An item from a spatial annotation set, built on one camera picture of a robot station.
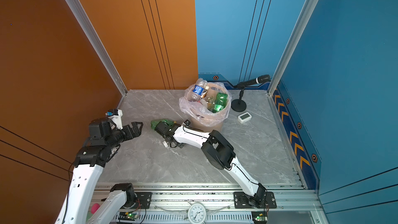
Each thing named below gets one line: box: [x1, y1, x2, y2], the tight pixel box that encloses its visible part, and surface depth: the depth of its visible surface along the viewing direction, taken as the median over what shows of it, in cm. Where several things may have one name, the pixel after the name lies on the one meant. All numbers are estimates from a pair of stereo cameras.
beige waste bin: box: [186, 82, 230, 133], surface depth 81 cm
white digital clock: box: [237, 112, 253, 124], surface depth 104 cm
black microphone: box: [233, 74, 272, 89], surface depth 90 cm
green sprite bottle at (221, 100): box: [212, 92, 229, 114], surface depth 81 cm
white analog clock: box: [187, 202, 206, 224], surface depth 68 cm
